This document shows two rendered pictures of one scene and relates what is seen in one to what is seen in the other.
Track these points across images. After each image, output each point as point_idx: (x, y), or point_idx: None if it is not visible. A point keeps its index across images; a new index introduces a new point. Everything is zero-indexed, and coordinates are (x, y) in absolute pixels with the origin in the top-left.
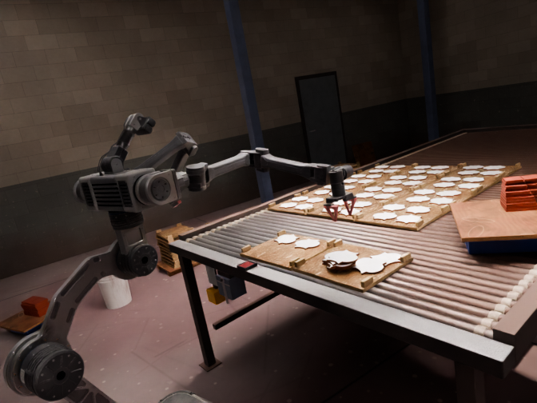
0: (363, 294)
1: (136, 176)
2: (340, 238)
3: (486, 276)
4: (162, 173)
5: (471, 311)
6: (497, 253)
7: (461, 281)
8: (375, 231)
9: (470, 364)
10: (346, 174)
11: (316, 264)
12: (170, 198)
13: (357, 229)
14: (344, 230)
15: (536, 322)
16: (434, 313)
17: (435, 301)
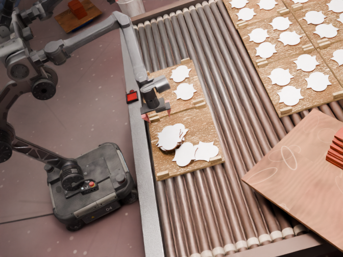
0: (156, 182)
1: (5, 55)
2: (220, 92)
3: (242, 215)
4: (18, 60)
5: (188, 244)
6: None
7: (225, 208)
8: (252, 97)
9: None
10: (158, 92)
11: (164, 126)
12: (30, 75)
13: (246, 83)
14: (235, 80)
15: None
16: (167, 231)
17: (183, 219)
